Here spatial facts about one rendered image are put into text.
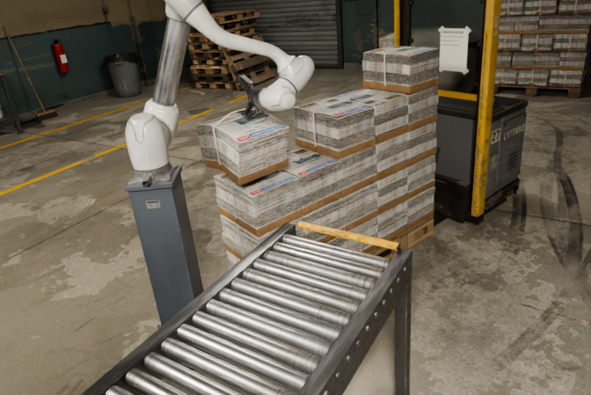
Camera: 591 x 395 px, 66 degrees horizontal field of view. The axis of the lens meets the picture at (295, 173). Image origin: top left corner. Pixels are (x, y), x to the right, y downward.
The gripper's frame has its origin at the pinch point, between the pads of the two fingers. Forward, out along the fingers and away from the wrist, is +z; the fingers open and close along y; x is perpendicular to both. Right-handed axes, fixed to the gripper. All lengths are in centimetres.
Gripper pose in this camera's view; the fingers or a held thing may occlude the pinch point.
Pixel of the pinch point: (237, 96)
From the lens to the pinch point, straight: 223.0
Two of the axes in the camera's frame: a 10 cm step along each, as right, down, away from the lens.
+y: 1.3, 9.4, 3.1
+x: 7.8, -2.9, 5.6
